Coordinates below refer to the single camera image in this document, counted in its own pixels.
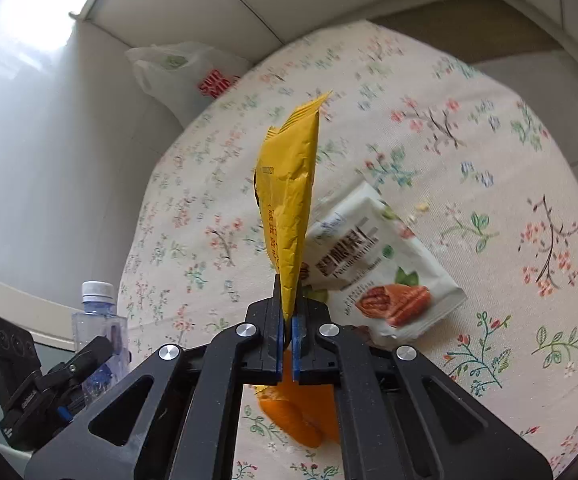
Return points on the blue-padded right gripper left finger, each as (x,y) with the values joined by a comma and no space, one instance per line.
(175,416)

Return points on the white pecan snack packet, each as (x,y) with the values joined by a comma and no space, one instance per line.
(371,270)

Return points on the clear plastic water bottle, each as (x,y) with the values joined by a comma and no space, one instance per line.
(98,328)

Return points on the white plastic shopping bag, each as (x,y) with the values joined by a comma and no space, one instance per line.
(186,78)

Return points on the yellow snack packet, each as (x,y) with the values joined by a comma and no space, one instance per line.
(283,185)

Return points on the olive green floor mat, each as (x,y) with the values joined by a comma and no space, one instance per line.
(472,30)

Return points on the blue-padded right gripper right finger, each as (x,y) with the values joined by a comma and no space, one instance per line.
(399,416)

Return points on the orange carrot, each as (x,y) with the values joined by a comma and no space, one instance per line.
(307,414)

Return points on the floral tablecloth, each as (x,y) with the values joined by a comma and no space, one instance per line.
(441,203)

